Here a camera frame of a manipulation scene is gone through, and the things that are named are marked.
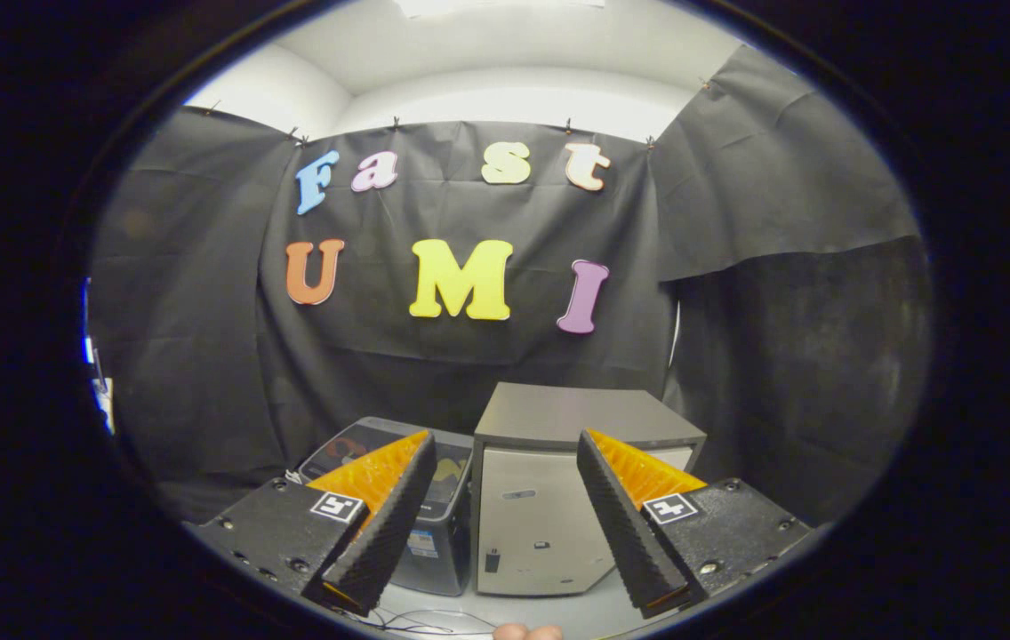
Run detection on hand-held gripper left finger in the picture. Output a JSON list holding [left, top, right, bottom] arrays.
[[185, 429, 437, 617]]

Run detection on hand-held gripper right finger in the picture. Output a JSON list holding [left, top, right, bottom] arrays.
[[576, 428, 813, 620]]

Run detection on dark grey washing machine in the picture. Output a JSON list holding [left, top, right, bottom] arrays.
[[296, 416, 476, 596]]

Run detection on black backdrop cloth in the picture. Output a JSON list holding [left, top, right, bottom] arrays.
[[89, 44, 933, 525]]

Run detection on white equipment rack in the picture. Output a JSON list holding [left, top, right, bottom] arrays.
[[83, 280, 116, 436]]

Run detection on ceiling light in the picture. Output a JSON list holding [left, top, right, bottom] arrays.
[[394, 0, 608, 19]]

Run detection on thin floor cable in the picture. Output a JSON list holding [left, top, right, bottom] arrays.
[[354, 607, 506, 636]]

